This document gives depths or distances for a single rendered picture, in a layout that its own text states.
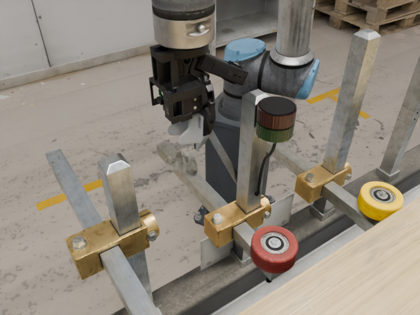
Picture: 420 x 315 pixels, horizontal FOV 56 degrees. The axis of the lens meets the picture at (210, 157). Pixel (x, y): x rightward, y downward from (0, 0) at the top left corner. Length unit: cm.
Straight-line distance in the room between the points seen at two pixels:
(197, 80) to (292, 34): 72
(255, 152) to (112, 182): 26
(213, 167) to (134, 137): 92
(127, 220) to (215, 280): 34
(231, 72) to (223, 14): 322
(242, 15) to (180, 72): 342
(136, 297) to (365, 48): 57
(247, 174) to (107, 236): 27
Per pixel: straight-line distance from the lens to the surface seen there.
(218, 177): 171
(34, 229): 207
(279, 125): 59
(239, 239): 76
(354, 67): 80
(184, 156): 91
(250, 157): 68
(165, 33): 58
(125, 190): 57
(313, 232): 100
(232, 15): 395
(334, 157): 91
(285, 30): 132
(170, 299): 87
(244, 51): 141
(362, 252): 72
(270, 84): 142
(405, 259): 74
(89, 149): 246
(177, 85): 62
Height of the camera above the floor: 144
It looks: 39 degrees down
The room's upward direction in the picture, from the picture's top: straight up
